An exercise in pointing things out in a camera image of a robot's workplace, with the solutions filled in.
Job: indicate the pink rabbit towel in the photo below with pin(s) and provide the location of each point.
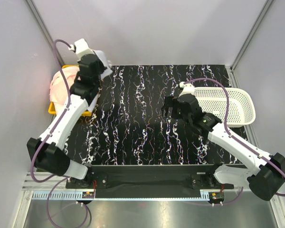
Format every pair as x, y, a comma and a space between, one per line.
61, 88

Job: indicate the left controller board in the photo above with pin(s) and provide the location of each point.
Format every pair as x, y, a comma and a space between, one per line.
88, 194

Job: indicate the right controller board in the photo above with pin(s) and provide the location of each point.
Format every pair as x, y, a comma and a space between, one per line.
217, 196

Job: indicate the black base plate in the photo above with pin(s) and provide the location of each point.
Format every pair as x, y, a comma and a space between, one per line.
151, 183

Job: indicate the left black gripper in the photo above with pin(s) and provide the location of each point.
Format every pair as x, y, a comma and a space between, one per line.
102, 68

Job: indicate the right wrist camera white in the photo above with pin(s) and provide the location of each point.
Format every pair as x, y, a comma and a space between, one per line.
186, 89

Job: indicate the light blue towel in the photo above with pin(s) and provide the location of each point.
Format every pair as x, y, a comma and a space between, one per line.
106, 71

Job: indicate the white perforated plastic basket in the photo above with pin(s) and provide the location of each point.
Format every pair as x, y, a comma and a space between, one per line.
241, 110

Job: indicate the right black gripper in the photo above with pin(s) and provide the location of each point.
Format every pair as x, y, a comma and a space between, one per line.
170, 102

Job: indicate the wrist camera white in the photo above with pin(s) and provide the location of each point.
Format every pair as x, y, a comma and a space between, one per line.
186, 89
80, 48

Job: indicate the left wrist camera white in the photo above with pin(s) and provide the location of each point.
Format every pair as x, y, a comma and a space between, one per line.
80, 48

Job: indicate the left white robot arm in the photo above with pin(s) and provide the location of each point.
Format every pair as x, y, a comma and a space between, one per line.
46, 152

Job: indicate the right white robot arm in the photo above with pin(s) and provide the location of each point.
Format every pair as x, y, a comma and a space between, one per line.
263, 173

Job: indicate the yellow plastic bin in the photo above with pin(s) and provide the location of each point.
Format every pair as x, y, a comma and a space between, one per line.
61, 108

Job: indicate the controller board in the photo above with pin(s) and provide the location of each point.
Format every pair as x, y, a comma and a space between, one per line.
88, 194
217, 196

